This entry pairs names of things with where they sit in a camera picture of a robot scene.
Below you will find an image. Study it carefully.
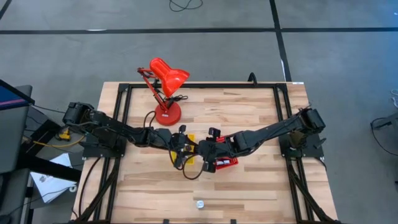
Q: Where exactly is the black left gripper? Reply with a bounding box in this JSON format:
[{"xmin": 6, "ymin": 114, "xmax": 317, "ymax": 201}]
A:
[{"xmin": 170, "ymin": 124, "xmax": 195, "ymax": 170}]

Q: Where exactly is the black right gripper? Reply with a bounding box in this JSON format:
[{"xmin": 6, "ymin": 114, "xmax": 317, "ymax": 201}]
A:
[{"xmin": 197, "ymin": 126, "xmax": 238, "ymax": 174}]

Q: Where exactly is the yellow plastic basket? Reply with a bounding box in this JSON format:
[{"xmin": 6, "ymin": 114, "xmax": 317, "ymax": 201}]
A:
[{"xmin": 170, "ymin": 133, "xmax": 196, "ymax": 165}]

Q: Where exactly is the red plastic basket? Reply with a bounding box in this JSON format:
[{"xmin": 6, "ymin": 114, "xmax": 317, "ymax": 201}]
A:
[{"xmin": 214, "ymin": 136, "xmax": 239, "ymax": 170}]

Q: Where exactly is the red desk lamp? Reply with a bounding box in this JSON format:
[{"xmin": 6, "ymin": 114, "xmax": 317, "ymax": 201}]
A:
[{"xmin": 137, "ymin": 57, "xmax": 191, "ymax": 127}]

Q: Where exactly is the white paper sheet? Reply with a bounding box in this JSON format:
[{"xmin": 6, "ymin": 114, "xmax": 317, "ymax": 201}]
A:
[{"xmin": 30, "ymin": 152, "xmax": 78, "ymax": 203}]

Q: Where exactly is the dark grey cabinet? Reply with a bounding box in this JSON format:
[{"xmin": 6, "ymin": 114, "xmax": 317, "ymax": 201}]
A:
[{"xmin": 0, "ymin": 85, "xmax": 34, "ymax": 174}]

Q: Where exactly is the monitor with blue screen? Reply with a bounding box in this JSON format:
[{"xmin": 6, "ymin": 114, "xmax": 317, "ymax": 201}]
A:
[{"xmin": 0, "ymin": 79, "xmax": 35, "ymax": 111}]

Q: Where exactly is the black stand foot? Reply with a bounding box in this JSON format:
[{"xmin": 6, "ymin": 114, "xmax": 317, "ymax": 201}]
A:
[{"xmin": 370, "ymin": 112, "xmax": 398, "ymax": 130}]

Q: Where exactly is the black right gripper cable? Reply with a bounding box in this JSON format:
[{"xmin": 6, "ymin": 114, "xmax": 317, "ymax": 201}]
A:
[{"xmin": 182, "ymin": 154, "xmax": 206, "ymax": 181}]

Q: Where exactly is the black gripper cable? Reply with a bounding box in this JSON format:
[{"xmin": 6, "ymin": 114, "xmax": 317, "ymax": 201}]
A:
[
  {"xmin": 182, "ymin": 154, "xmax": 206, "ymax": 181},
  {"xmin": 143, "ymin": 110, "xmax": 156, "ymax": 128}
]

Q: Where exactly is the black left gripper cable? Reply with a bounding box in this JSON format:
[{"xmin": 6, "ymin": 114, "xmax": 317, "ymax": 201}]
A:
[{"xmin": 143, "ymin": 110, "xmax": 156, "ymax": 128}]

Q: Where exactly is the black lamp cable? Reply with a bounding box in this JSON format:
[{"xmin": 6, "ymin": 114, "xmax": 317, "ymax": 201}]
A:
[{"xmin": 155, "ymin": 80, "xmax": 189, "ymax": 108}]

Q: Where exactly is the black aluminium table frame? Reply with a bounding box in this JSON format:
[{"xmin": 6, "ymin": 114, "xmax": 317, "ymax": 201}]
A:
[{"xmin": 70, "ymin": 82, "xmax": 341, "ymax": 224}]

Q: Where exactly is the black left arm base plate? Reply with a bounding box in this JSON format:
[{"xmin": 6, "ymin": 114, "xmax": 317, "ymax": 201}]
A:
[{"xmin": 82, "ymin": 136, "xmax": 127, "ymax": 158}]

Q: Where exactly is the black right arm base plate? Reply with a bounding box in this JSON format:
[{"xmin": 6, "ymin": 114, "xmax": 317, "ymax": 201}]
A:
[{"xmin": 278, "ymin": 133, "xmax": 324, "ymax": 158}]

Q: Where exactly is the black cable along frame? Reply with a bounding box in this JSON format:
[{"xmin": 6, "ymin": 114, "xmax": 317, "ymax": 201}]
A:
[{"xmin": 77, "ymin": 157, "xmax": 103, "ymax": 218}]

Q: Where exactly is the yellow cable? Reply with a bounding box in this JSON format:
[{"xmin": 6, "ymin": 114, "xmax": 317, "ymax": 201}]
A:
[{"xmin": 32, "ymin": 129, "xmax": 86, "ymax": 149}]

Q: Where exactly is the black desk frame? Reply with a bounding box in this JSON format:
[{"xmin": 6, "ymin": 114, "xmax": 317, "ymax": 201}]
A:
[{"xmin": 17, "ymin": 119, "xmax": 83, "ymax": 184}]

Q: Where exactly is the black floor cable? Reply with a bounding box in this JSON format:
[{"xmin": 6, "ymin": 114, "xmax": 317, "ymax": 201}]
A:
[
  {"xmin": 167, "ymin": 0, "xmax": 203, "ymax": 14},
  {"xmin": 369, "ymin": 116, "xmax": 398, "ymax": 153}
]

